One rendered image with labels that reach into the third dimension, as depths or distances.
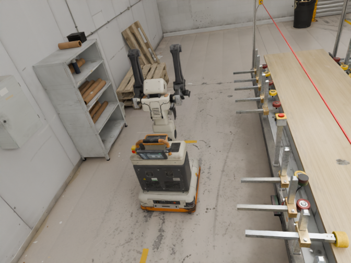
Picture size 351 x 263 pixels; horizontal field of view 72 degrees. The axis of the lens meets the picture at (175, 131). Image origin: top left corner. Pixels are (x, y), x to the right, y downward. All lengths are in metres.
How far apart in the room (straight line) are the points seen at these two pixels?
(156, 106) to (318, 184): 1.49
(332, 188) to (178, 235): 1.52
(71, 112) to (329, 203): 2.96
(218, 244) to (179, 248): 0.38
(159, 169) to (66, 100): 1.60
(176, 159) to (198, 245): 0.89
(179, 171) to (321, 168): 1.20
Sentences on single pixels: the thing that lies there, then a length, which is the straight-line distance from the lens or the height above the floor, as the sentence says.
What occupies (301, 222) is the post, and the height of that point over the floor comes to 1.05.
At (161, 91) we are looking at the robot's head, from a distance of 2.33.
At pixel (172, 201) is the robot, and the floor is 0.25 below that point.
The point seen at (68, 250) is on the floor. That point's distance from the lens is 3.08.
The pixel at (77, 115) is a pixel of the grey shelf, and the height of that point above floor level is 0.84.
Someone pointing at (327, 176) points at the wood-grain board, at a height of 0.90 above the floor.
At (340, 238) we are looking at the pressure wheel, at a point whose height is 0.98.
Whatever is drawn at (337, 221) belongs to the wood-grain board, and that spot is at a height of 0.90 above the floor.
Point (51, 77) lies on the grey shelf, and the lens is 3.31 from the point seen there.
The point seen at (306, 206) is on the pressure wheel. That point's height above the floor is 0.90.
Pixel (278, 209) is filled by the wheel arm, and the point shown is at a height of 0.86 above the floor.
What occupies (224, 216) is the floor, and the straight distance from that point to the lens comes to 2.78.
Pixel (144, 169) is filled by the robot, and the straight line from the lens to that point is 2.48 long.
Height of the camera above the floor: 2.32
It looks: 36 degrees down
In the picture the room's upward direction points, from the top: 12 degrees counter-clockwise
